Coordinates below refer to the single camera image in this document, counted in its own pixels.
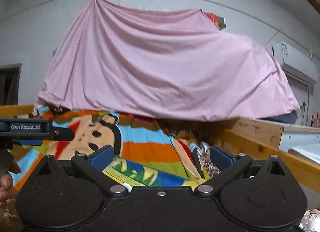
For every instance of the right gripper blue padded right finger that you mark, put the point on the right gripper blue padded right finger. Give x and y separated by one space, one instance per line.
220 158

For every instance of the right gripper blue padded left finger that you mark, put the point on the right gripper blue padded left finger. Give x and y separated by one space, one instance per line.
101 158

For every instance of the person's hand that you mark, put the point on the person's hand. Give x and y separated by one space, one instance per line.
7 184

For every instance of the floral white bedsheet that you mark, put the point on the floral white bedsheet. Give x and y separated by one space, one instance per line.
202 160

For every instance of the colourful open snack box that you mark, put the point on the colourful open snack box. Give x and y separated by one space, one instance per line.
130 174

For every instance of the monkey print colourful blanket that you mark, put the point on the monkey print colourful blanket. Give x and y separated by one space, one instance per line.
134 138

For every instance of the dark doorway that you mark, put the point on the dark doorway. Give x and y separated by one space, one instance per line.
10 79

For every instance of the pink draped sheet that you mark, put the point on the pink draped sheet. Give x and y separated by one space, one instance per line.
163 64

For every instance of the wooden bed frame rail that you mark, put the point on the wooden bed frame rail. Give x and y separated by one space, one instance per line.
259 139

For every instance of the white wall air conditioner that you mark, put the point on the white wall air conditioner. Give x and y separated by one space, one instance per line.
295 64

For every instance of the red floral wall decoration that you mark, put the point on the red floral wall decoration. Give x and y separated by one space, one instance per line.
217 20

